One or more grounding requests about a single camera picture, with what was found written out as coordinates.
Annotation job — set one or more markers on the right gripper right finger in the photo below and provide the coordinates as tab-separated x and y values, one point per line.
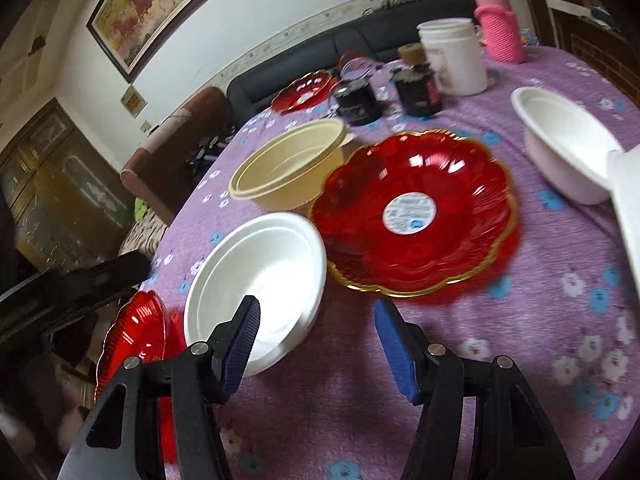
513	437

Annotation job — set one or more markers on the red plate with sticker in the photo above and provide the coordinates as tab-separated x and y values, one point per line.
417	214

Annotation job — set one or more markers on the framed horse painting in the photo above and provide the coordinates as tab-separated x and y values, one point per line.
129	32

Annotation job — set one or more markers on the white plastic jar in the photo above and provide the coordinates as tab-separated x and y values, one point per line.
453	51

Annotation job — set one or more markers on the purple floral tablecloth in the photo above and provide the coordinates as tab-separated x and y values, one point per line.
563	310

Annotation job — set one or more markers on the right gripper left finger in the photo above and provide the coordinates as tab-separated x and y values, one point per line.
120	438

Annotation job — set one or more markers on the black round jar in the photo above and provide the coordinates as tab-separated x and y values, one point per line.
353	97

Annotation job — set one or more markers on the large white foam bowl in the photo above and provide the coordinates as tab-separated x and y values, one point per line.
280	260

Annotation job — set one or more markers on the brown armchair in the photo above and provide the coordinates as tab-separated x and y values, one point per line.
159	171

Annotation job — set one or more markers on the wooden glass door cabinet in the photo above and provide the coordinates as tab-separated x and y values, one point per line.
69	206

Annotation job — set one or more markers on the dark jar with cork lid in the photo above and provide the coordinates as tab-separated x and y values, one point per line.
415	83

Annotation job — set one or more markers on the black leather sofa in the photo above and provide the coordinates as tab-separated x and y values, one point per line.
377	35

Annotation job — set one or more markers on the pink knit sleeve bottle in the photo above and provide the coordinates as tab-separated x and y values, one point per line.
499	25

